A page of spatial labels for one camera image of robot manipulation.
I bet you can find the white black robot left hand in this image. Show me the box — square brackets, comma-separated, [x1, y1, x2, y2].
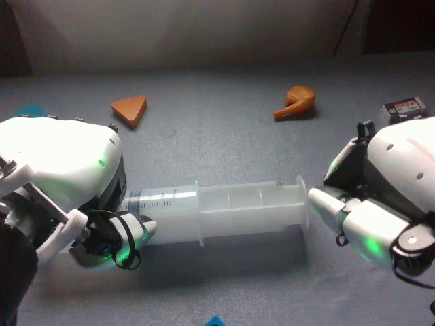
[0, 117, 159, 271]

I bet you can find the grey table cloth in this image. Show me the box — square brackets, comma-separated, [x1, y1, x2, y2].
[0, 50, 435, 326]

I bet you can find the teal toy piece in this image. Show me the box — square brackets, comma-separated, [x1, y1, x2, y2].
[15, 105, 45, 118]

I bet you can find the small black printed box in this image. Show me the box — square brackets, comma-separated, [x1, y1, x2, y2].
[380, 96, 428, 123]

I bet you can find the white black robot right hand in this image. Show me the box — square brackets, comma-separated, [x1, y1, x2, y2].
[307, 117, 435, 289]

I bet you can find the white backdrop cloth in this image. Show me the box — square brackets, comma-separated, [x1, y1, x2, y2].
[13, 0, 370, 74]

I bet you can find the thin black hanging cable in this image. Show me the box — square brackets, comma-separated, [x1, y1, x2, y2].
[332, 0, 358, 57]

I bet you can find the dark curtain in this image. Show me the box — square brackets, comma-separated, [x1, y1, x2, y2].
[0, 0, 33, 77]
[364, 0, 435, 54]

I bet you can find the orange triangular block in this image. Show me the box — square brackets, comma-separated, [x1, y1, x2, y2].
[111, 95, 149, 130]

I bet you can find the large clear plastic syringe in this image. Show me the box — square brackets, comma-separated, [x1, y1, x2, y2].
[117, 175, 312, 248]

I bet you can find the orange toy chicken drumstick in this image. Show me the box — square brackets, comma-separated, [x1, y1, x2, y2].
[273, 85, 316, 122]

